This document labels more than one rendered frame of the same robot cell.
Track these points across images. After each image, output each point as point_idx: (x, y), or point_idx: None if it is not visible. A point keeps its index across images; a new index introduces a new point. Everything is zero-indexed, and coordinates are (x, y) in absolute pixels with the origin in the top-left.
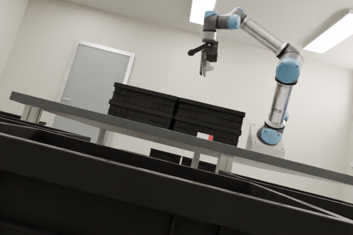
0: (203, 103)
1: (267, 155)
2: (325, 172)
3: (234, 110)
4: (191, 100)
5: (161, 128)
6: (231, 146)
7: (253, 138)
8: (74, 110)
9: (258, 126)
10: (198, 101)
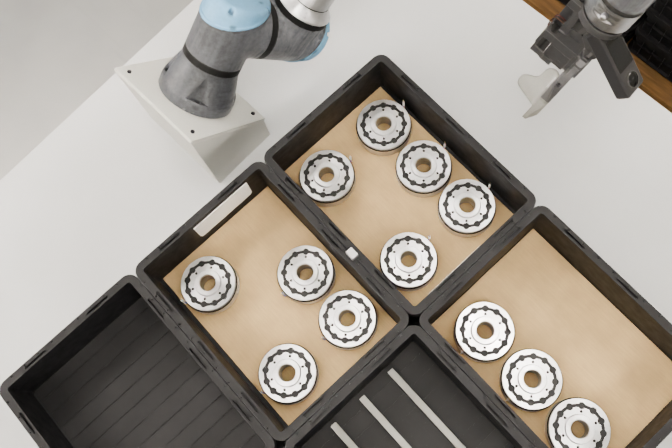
0: (480, 144)
1: None
2: None
3: (408, 76)
4: (507, 169)
5: (663, 107)
6: (542, 15)
7: (242, 119)
8: None
9: (183, 119)
10: (491, 154)
